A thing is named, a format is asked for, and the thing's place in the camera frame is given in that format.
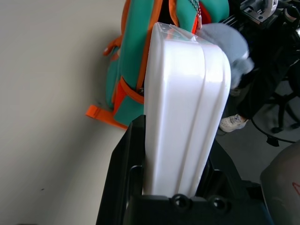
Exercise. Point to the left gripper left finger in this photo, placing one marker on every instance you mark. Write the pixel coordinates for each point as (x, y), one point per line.
(122, 175)

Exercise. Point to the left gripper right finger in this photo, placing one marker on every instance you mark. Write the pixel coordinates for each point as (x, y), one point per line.
(220, 180)

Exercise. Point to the white pencil case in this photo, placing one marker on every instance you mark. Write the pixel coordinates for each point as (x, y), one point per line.
(182, 105)

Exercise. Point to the green and orange backpack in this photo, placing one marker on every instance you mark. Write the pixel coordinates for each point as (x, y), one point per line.
(131, 58)

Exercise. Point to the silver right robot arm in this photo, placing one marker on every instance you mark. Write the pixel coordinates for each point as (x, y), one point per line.
(260, 10)

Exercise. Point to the white sneaker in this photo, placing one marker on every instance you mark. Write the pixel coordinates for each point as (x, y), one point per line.
(233, 123)

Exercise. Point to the person leg black trousers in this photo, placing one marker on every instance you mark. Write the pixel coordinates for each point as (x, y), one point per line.
(257, 93)

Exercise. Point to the black office chair base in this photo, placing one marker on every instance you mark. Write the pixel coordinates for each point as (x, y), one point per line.
(281, 103)

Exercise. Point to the grey white plush shark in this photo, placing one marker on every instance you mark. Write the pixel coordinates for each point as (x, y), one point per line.
(227, 39)

